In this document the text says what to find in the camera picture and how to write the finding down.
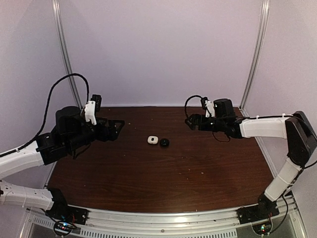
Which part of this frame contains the aluminium frame post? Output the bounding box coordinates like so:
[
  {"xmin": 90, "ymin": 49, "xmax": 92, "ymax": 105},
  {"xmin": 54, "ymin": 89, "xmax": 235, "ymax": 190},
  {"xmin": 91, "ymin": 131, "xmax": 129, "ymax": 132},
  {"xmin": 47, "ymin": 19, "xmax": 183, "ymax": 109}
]
[
  {"xmin": 52, "ymin": 0, "xmax": 82, "ymax": 108},
  {"xmin": 239, "ymin": 0, "xmax": 270, "ymax": 112}
]

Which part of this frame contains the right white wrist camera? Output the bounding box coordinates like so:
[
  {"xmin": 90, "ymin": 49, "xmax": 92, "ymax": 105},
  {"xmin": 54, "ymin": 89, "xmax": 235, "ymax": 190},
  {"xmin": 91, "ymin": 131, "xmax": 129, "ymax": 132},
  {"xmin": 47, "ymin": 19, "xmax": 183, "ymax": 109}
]
[{"xmin": 201, "ymin": 97, "xmax": 215, "ymax": 118}]

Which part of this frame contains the right aluminium frame post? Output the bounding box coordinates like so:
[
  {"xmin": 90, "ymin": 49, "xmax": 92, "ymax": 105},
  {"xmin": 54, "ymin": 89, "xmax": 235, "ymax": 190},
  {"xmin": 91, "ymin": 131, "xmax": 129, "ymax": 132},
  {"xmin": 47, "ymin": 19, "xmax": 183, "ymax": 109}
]
[{"xmin": 239, "ymin": 0, "xmax": 270, "ymax": 112}]

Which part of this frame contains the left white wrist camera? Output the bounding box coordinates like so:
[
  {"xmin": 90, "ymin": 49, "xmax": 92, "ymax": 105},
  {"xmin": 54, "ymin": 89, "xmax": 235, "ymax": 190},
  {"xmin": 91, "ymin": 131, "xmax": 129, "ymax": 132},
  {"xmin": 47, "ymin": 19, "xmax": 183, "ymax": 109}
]
[{"xmin": 82, "ymin": 94, "xmax": 102, "ymax": 125}]

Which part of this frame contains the black round earbud case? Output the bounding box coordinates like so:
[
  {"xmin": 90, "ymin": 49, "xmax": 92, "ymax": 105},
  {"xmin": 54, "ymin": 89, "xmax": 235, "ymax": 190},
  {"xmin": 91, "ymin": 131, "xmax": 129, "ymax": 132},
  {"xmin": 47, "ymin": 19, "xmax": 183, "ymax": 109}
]
[{"xmin": 159, "ymin": 138, "xmax": 170, "ymax": 147}]

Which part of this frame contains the left aluminium frame post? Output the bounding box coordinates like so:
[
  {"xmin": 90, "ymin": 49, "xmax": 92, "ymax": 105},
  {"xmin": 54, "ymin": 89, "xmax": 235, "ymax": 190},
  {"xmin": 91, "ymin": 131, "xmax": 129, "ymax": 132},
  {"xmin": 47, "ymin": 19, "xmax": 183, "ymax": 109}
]
[{"xmin": 52, "ymin": 0, "xmax": 82, "ymax": 108}]

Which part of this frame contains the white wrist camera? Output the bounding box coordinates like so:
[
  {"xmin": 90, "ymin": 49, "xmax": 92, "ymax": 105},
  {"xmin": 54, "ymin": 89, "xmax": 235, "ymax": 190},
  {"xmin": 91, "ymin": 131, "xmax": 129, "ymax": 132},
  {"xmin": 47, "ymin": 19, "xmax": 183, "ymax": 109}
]
[
  {"xmin": 201, "ymin": 97, "xmax": 215, "ymax": 118},
  {"xmin": 82, "ymin": 94, "xmax": 102, "ymax": 125}
]

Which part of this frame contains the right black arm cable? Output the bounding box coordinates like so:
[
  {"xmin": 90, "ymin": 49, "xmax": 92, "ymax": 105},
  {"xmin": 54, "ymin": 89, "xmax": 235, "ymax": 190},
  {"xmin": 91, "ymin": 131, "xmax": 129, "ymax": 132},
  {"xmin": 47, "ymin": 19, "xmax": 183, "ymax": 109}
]
[{"xmin": 184, "ymin": 95, "xmax": 208, "ymax": 119}]

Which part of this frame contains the aluminium front rail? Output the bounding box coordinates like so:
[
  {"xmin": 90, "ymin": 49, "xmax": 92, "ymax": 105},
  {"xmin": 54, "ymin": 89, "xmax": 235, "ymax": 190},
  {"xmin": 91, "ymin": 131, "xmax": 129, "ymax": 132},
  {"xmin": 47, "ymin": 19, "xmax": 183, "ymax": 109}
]
[{"xmin": 23, "ymin": 203, "xmax": 304, "ymax": 238}]

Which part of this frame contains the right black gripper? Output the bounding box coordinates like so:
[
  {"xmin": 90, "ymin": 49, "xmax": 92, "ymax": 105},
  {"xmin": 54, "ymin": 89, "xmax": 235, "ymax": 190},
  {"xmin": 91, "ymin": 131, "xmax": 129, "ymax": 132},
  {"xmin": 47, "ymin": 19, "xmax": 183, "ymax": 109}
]
[{"xmin": 185, "ymin": 114, "xmax": 226, "ymax": 132}]

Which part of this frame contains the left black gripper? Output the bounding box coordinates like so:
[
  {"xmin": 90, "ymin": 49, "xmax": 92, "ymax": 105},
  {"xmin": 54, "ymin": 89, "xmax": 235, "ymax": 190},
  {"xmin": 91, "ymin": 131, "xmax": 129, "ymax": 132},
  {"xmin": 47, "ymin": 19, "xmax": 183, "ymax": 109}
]
[{"xmin": 66, "ymin": 117, "xmax": 124, "ymax": 152}]

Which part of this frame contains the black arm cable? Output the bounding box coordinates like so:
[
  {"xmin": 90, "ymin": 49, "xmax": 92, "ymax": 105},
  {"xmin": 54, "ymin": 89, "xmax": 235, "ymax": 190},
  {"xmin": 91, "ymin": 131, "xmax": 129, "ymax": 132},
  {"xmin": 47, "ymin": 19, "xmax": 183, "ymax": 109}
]
[
  {"xmin": 184, "ymin": 95, "xmax": 208, "ymax": 119},
  {"xmin": 0, "ymin": 73, "xmax": 91, "ymax": 159}
]

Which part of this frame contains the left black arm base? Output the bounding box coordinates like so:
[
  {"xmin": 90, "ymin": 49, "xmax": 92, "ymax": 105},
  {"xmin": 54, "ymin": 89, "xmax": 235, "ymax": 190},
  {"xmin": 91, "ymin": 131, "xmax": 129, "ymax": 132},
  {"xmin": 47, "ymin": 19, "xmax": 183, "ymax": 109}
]
[{"xmin": 43, "ymin": 188, "xmax": 88, "ymax": 238}]

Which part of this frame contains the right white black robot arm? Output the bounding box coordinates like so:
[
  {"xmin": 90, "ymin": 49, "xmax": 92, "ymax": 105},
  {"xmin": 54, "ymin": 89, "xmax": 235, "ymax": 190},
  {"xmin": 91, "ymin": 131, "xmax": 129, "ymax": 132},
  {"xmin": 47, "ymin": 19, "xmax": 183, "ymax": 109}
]
[{"xmin": 184, "ymin": 96, "xmax": 317, "ymax": 219}]

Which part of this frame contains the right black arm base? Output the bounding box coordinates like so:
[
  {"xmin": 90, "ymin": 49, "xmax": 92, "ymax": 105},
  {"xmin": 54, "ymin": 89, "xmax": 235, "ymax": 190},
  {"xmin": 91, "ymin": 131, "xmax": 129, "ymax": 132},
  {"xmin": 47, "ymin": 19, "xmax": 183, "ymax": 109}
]
[{"xmin": 236, "ymin": 194, "xmax": 289, "ymax": 238}]

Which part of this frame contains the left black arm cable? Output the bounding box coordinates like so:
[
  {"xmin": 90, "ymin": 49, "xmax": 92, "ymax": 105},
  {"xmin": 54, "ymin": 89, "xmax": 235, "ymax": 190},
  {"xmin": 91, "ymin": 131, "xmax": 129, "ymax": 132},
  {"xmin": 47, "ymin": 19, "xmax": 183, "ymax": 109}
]
[{"xmin": 0, "ymin": 73, "xmax": 91, "ymax": 159}]

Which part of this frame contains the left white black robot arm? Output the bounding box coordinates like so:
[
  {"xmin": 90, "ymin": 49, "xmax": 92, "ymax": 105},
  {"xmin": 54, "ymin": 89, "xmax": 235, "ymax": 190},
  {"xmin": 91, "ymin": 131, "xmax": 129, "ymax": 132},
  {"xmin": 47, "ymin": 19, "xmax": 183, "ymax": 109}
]
[{"xmin": 0, "ymin": 106, "xmax": 125, "ymax": 220}]

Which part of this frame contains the white earbud charging case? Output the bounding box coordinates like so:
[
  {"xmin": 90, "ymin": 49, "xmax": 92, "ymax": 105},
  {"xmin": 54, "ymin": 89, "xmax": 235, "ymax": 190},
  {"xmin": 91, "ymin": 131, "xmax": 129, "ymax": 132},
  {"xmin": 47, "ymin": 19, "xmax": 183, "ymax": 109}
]
[{"xmin": 147, "ymin": 135, "xmax": 159, "ymax": 145}]

